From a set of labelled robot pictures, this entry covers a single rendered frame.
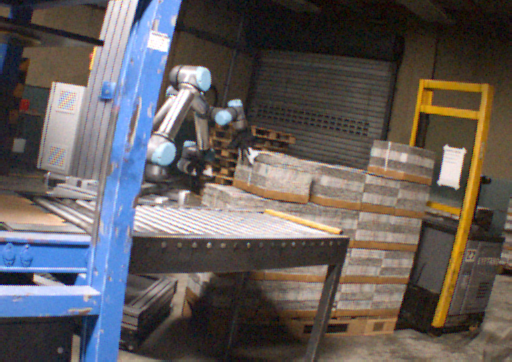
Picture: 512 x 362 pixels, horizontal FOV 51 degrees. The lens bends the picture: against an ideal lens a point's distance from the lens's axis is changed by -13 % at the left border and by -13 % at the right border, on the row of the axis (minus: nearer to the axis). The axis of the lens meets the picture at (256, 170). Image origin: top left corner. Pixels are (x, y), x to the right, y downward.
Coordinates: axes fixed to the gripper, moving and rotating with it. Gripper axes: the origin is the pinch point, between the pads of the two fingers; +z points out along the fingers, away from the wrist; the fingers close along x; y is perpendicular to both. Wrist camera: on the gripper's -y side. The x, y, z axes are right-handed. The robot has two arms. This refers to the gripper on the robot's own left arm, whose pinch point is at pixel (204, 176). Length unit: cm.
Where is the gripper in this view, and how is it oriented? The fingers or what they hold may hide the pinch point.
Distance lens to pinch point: 358.2
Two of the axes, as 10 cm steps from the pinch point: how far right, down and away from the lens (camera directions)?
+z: 4.8, 1.4, -8.7
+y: 2.0, -9.8, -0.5
